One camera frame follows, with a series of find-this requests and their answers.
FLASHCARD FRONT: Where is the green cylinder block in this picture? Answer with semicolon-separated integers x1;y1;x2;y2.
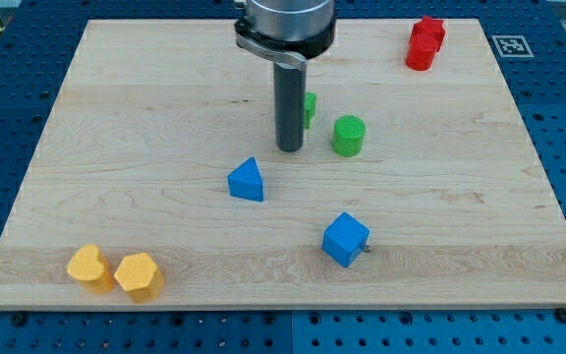
332;115;366;157

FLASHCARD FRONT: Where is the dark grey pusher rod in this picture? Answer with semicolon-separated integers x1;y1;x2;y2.
273;63;306;152

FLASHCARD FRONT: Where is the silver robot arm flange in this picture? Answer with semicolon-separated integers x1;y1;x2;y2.
234;0;336;71

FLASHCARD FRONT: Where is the green star block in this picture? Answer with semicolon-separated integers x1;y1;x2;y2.
304;91;316;129

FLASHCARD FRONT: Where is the red star block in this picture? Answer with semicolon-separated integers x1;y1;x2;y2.
410;16;446;52

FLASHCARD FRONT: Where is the blue triangle block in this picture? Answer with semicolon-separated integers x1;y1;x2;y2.
227;157;264;202

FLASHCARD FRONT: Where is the blue cube block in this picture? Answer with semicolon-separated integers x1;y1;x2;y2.
321;212;369;267

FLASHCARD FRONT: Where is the light wooden board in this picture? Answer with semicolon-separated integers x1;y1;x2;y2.
0;19;566;311

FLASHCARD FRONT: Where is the yellow hexagon block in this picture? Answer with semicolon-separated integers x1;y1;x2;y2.
114;253;165;303

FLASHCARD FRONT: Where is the red cylinder block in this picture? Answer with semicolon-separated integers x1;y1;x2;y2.
406;33;439;71

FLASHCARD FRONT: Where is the yellow heart block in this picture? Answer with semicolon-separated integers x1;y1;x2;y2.
67;244;114;294

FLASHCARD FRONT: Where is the white fiducial marker tag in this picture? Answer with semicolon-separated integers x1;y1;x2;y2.
491;35;534;58

